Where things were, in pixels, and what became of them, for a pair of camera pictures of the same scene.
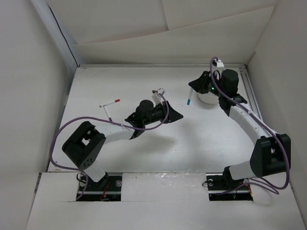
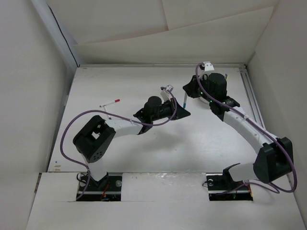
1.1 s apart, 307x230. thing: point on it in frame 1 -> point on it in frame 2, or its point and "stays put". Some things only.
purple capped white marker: (109, 117) stays put
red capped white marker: (117, 100) stays put
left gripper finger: (173, 115) -> (181, 112)
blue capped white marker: (189, 97) -> (185, 99)
